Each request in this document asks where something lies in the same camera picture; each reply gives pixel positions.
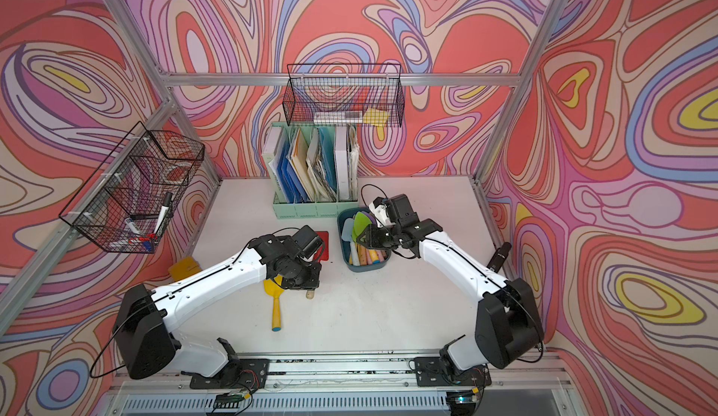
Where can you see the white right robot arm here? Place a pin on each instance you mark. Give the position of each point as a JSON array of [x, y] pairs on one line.
[[507, 318]]

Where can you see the black stapler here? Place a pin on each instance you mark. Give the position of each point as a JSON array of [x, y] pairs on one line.
[[500, 257]]

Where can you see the red shovel wooden handle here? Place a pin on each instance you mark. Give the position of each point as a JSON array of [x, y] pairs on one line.
[[322, 254]]

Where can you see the light blue shovel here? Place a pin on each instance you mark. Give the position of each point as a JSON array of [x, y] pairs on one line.
[[346, 237]]

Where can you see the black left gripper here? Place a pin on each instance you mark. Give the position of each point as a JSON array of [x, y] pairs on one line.
[[313, 283]]

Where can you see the yellow sponge in basket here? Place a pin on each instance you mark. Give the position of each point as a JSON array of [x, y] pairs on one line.
[[376, 117]]

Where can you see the yellow shovel blue handle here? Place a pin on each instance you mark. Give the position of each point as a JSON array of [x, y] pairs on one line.
[[273, 288]]

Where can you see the green shovel yellow handle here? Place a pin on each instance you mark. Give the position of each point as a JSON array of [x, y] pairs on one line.
[[361, 224]]

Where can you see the black wire basket wall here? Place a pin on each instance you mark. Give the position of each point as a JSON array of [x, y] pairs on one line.
[[120, 211], [339, 93]]

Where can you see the green shovel wooden handle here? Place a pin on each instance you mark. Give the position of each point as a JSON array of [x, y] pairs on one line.
[[365, 259]]

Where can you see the black wire basket left wall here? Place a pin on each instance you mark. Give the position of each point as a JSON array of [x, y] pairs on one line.
[[120, 211]]

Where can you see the yellow sticky note block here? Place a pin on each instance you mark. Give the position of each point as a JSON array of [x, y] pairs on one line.
[[184, 269]]

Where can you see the dark teal storage box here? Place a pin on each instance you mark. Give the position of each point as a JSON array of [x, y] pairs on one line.
[[350, 213]]

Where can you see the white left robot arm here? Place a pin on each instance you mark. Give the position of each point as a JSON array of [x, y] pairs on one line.
[[148, 331]]

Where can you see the black wire basket back wall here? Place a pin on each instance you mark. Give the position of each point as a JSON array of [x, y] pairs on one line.
[[339, 93]]

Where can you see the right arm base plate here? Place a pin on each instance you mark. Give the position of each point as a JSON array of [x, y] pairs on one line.
[[436, 372]]

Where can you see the black marker pen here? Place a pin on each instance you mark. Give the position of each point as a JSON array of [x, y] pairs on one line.
[[163, 213]]

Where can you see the mint green file organizer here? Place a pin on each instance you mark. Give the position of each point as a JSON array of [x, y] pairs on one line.
[[313, 170]]

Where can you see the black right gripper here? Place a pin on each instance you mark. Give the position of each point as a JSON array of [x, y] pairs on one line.
[[371, 237]]

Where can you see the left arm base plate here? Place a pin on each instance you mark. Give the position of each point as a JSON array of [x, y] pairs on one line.
[[241, 373]]

